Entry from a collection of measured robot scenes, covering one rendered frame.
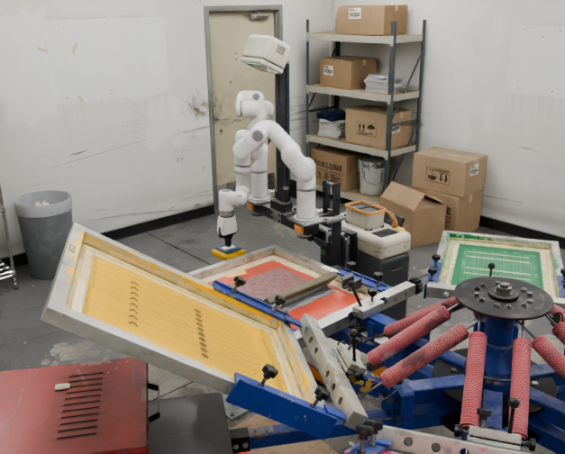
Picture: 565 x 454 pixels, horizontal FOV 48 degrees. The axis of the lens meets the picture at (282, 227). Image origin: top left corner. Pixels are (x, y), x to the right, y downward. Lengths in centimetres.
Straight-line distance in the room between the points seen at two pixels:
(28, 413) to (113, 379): 26
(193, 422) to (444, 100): 519
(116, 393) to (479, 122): 516
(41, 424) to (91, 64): 444
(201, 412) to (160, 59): 463
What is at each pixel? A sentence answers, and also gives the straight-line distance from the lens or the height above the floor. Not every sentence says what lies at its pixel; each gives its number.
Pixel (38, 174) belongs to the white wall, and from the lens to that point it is 593.
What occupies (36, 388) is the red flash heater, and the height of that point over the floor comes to 110.
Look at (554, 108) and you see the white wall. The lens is 618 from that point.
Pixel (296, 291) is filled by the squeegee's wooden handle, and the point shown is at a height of 102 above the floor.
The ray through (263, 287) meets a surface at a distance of 291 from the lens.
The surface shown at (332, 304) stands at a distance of 276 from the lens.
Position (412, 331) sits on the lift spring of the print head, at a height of 119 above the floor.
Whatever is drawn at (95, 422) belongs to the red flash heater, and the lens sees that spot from 190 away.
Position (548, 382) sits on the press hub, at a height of 101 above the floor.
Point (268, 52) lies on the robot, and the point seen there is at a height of 196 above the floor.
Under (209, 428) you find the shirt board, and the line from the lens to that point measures 207.
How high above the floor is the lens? 220
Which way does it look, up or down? 20 degrees down
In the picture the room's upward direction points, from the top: 1 degrees counter-clockwise
